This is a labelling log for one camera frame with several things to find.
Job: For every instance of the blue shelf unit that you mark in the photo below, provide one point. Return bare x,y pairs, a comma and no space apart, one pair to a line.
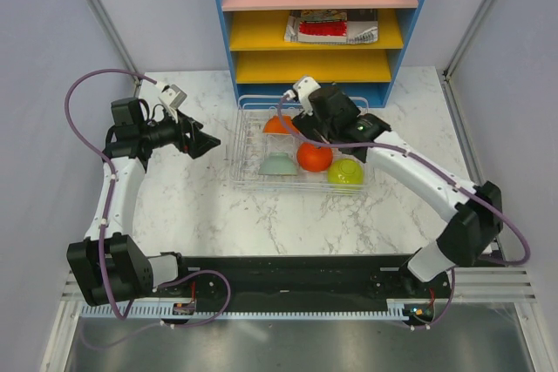
359,45

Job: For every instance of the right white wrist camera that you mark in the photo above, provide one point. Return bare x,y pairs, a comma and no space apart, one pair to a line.
301,91

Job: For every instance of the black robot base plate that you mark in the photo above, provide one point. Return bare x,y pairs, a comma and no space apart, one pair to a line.
302,283

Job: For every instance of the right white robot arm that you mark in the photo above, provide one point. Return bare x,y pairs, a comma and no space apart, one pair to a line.
470,211

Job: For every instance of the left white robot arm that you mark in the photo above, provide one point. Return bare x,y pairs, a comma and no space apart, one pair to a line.
107,264

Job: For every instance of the pale green bowl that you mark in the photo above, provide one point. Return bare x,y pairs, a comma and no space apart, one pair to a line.
278,164

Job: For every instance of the white slotted cable duct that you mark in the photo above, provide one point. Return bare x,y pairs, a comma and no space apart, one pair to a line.
166,310

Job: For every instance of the lime green bowl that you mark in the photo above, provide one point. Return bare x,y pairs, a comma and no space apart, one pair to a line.
345,172

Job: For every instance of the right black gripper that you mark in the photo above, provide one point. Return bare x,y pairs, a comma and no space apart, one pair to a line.
307,128

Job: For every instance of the aluminium frame rail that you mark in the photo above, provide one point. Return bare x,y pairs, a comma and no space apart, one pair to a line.
480,284

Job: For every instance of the spiral notebook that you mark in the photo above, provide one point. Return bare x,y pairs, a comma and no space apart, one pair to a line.
362,26

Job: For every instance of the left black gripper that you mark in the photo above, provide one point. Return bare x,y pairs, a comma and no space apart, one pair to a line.
200,143

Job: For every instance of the orange bowl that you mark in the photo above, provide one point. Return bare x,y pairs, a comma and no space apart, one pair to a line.
275,127
314,159

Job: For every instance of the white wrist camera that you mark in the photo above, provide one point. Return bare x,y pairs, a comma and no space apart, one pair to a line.
170,97
301,91

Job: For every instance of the red cover magazine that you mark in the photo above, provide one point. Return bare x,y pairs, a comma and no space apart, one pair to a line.
316,27

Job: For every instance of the clear wire dish rack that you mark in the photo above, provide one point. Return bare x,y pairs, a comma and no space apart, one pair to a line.
252,146

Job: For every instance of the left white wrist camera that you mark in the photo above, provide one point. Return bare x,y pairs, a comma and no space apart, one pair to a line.
170,97

